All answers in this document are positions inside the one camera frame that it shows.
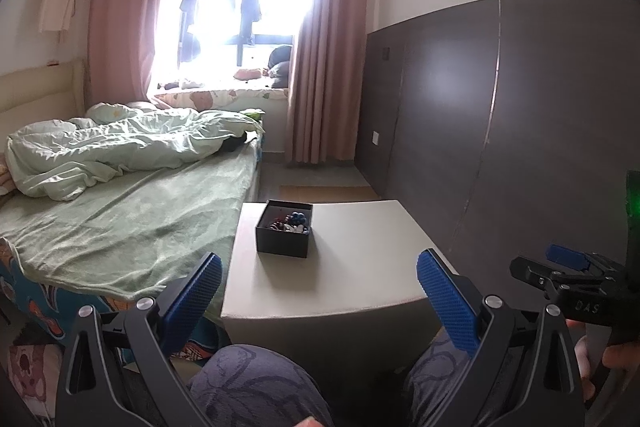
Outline dark jewelry box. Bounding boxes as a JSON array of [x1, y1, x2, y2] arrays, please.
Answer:
[[255, 200, 314, 258]]

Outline person's right hand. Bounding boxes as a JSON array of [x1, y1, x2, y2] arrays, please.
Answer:
[[550, 320, 639, 426]]

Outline pink cartoon bag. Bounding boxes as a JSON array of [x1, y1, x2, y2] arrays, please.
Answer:
[[8, 345, 63, 426]]

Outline person's right knee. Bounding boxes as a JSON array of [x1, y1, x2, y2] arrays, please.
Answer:
[[402, 329, 471, 426]]

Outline person's knee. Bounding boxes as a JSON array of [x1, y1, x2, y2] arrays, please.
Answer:
[[402, 329, 471, 426], [186, 345, 334, 427]]

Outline green blanket bed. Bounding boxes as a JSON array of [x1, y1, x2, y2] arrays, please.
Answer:
[[1, 140, 260, 345]]

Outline person's left knee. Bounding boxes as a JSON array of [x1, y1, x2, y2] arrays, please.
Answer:
[[186, 345, 334, 427]]

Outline white square table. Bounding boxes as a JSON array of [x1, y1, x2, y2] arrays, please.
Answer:
[[221, 200, 436, 320]]

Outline light green rumpled duvet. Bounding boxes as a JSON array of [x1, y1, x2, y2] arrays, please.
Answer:
[[4, 103, 264, 202]]

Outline cardboard sheet on floor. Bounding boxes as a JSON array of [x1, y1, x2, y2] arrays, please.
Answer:
[[279, 185, 380, 204]]

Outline black item on bed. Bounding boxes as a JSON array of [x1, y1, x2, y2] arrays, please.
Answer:
[[219, 133, 247, 153]]

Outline cartoon print cushion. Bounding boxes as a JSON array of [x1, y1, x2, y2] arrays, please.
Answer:
[[150, 88, 288, 110]]

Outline beige padded headboard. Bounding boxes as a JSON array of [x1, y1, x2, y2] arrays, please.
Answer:
[[0, 60, 86, 150]]

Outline pink right curtain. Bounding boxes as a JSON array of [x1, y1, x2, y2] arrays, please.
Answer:
[[285, 0, 369, 165]]

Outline pink curtain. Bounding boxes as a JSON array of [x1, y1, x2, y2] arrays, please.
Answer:
[[88, 0, 160, 104], [285, 0, 369, 165]]

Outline dark pillows on windowsill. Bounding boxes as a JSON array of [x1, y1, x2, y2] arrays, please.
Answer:
[[267, 46, 293, 89]]

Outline pink left curtain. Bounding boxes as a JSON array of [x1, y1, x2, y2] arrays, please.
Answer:
[[88, 0, 160, 104]]

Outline bright window with frame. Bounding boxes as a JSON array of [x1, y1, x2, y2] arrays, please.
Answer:
[[151, 0, 312, 91]]

